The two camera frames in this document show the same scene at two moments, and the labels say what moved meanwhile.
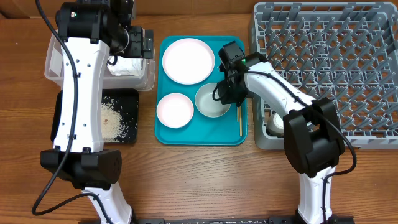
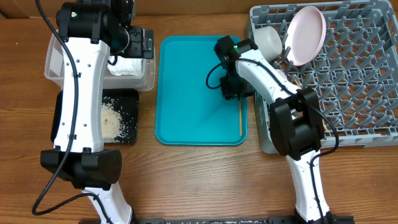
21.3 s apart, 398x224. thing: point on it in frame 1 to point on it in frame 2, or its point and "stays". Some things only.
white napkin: x=127 y=66 stays
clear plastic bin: x=53 y=66 stays
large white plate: x=188 y=61 to x=305 y=35
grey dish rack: x=345 y=51 stays
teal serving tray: x=230 y=129 stays
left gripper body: x=135 y=40 stays
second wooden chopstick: x=240 y=120 stays
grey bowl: x=206 y=104 to x=268 y=42
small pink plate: x=175 y=110 to x=282 y=73
